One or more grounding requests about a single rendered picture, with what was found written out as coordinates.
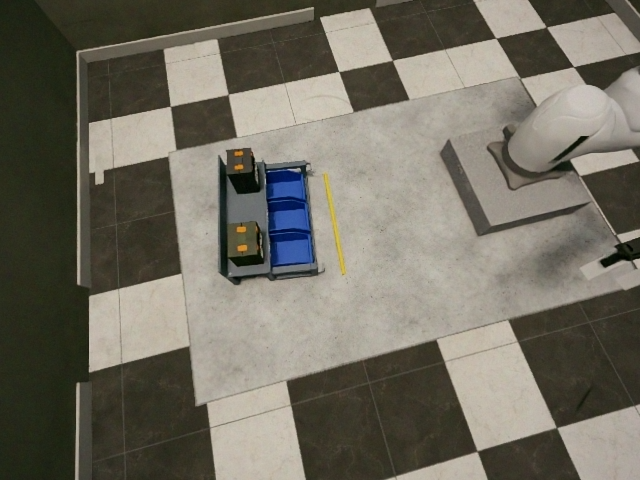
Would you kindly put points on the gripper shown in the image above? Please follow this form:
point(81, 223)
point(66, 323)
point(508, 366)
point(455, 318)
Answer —
point(615, 260)

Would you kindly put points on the grey metal rack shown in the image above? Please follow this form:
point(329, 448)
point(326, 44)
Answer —
point(236, 208)

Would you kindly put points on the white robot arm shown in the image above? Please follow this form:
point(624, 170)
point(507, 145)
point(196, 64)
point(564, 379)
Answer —
point(568, 124)

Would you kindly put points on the blue open bin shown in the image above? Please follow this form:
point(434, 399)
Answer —
point(285, 185)
point(290, 248)
point(288, 216)

